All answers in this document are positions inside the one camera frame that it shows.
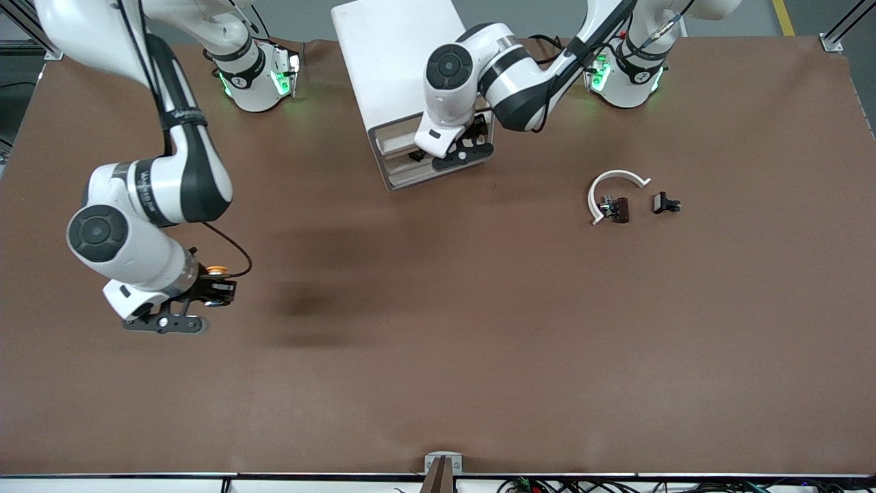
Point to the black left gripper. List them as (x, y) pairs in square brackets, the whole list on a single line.
[(477, 130)]

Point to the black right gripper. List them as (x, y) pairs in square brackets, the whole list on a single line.
[(209, 287)]

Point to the orange capped black push button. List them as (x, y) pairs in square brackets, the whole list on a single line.
[(218, 270)]

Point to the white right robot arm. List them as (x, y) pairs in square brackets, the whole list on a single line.
[(191, 171)]

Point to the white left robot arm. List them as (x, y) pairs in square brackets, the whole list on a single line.
[(520, 75)]

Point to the white drawer with black tab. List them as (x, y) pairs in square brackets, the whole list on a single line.
[(400, 163)]

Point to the white drawer cabinet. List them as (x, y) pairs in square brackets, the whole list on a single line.
[(383, 61)]

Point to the brown and metal small component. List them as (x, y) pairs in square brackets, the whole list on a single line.
[(621, 210)]

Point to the small black clip component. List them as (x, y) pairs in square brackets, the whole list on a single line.
[(661, 203)]

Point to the white table edge profile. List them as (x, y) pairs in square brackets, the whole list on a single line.
[(137, 485)]

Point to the brown table cover sheet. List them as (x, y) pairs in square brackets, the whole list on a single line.
[(438, 342)]

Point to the grey metal camera bracket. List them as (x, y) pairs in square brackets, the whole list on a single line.
[(443, 456)]

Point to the aluminium frame post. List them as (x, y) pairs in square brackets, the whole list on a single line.
[(20, 31), (831, 43)]

